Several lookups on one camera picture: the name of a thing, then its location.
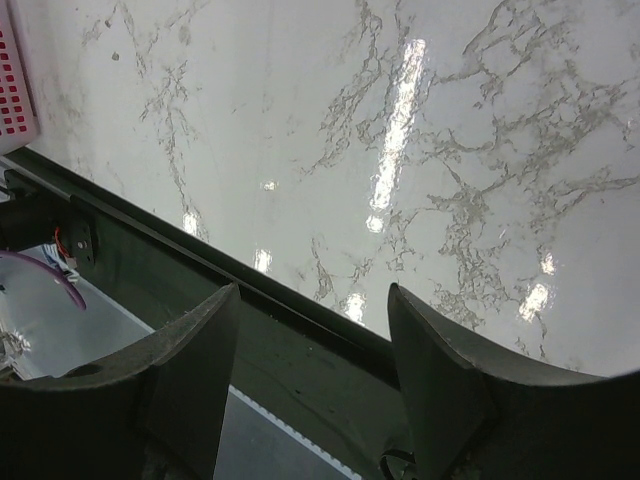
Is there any white slotted cable duct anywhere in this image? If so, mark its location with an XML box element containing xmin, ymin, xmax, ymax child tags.
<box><xmin>229</xmin><ymin>385</ymin><xmax>362</xmax><ymax>480</ymax></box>

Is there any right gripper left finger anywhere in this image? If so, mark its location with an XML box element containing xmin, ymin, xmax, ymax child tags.
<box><xmin>1</xmin><ymin>284</ymin><xmax>240</xmax><ymax>479</ymax></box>

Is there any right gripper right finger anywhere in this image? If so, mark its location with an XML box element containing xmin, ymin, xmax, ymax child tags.
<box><xmin>387</xmin><ymin>284</ymin><xmax>639</xmax><ymax>479</ymax></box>

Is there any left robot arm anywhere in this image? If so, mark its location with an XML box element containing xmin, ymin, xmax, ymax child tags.
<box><xmin>1</xmin><ymin>169</ymin><xmax>98</xmax><ymax>266</ymax></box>

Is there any white plastic basket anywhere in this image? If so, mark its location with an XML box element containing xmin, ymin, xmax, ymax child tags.
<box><xmin>0</xmin><ymin>1</ymin><xmax>39</xmax><ymax>155</ymax></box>

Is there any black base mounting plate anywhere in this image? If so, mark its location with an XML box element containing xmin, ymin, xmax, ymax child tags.
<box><xmin>2</xmin><ymin>149</ymin><xmax>412</xmax><ymax>479</ymax></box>

